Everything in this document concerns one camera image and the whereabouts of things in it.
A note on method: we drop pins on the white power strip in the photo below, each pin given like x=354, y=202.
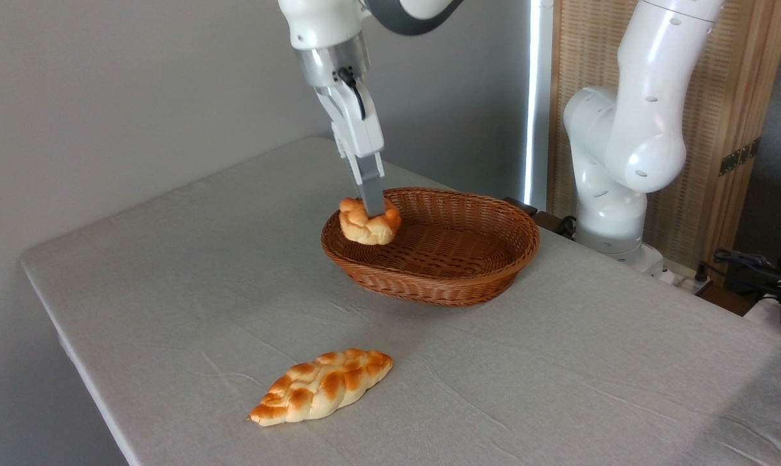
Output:
x=681, y=277

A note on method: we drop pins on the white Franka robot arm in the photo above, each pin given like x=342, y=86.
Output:
x=642, y=129

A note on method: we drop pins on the grey tablecloth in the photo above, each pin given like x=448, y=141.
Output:
x=494, y=375

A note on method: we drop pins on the dark brown table clamp block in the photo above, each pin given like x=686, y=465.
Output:
x=549, y=220

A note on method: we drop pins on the black metal screen hinge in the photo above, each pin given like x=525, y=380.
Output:
x=739, y=156

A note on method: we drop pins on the brown wicker oval basket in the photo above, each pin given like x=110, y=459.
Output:
x=468, y=272

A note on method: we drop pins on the long braided bread loaf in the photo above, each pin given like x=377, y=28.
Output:
x=319, y=387

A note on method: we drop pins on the round knotted bread roll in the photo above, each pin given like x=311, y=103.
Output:
x=364, y=228

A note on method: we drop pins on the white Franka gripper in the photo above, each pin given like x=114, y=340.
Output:
x=354, y=123

